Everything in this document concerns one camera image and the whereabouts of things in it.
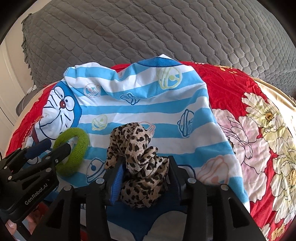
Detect grey pillow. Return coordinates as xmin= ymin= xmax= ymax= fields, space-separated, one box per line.
xmin=16 ymin=85 xmax=45 ymax=116

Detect blue striped cartoon cloth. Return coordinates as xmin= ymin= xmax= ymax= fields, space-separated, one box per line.
xmin=25 ymin=55 xmax=250 ymax=208

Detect leopard print scrunchie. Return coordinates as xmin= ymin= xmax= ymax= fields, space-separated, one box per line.
xmin=104 ymin=123 xmax=170 ymax=208

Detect white wardrobe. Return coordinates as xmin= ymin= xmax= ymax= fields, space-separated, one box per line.
xmin=0 ymin=41 xmax=26 ymax=158

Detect red floral quilt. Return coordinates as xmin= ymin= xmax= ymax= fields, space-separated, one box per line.
xmin=7 ymin=62 xmax=295 ymax=240

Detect white charger cable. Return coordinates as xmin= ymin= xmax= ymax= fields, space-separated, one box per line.
xmin=24 ymin=84 xmax=39 ymax=95

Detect person left hand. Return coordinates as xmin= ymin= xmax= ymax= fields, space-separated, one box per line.
xmin=6 ymin=203 xmax=50 ymax=237

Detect green fuzzy scrunchie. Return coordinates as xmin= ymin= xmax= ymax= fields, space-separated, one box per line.
xmin=53 ymin=128 xmax=89 ymax=177

